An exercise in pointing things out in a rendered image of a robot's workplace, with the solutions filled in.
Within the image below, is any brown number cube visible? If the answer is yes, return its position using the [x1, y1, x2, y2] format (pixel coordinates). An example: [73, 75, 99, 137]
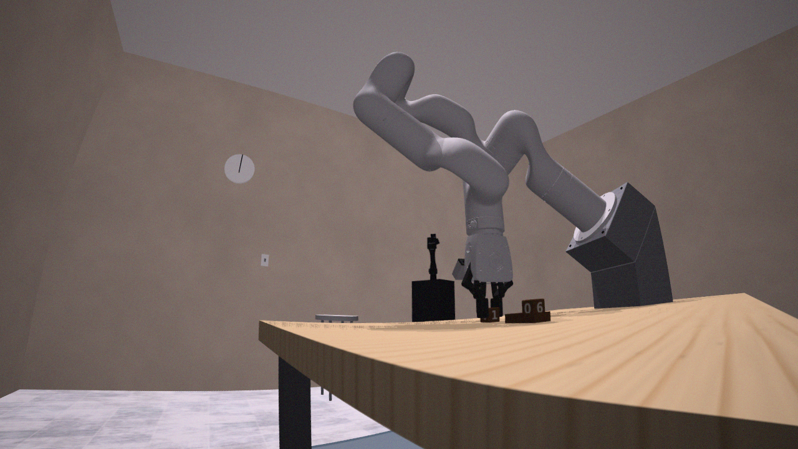
[480, 307, 500, 322]
[522, 299, 545, 313]

